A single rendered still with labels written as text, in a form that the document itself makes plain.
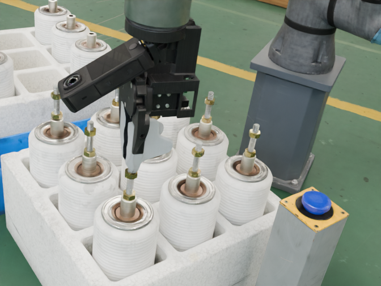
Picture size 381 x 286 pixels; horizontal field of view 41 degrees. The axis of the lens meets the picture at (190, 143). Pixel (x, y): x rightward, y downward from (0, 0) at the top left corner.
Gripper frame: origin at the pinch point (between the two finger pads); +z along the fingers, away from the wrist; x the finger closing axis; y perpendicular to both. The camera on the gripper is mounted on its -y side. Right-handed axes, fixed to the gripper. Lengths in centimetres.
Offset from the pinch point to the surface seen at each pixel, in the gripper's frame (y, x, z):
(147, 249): 2.7, -4.3, 12.9
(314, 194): 24.1, -10.1, 1.3
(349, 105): 94, 64, 35
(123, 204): -0.3, -0.6, 6.9
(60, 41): 1, 67, 11
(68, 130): -4.1, 22.8, 9.0
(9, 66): -12, 51, 10
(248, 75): 68, 88, 34
